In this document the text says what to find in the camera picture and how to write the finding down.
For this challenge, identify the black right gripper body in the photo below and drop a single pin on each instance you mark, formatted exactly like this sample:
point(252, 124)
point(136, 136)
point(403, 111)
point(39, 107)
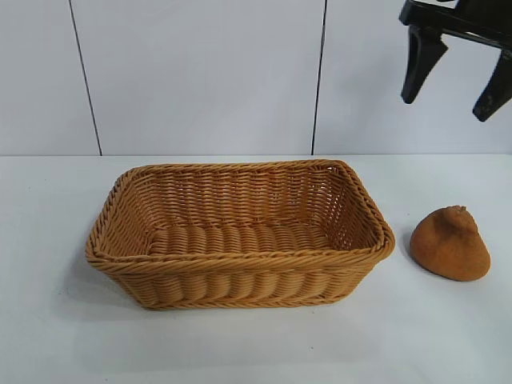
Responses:
point(460, 16)

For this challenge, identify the brown bread roll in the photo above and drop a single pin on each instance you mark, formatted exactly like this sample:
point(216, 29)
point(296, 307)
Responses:
point(450, 252)

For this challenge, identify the tan woven wicker basket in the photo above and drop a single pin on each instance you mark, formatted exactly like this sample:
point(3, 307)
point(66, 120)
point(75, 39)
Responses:
point(240, 276)

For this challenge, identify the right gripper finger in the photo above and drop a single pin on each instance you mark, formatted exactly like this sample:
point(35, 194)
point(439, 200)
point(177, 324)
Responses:
point(500, 88)
point(422, 56)

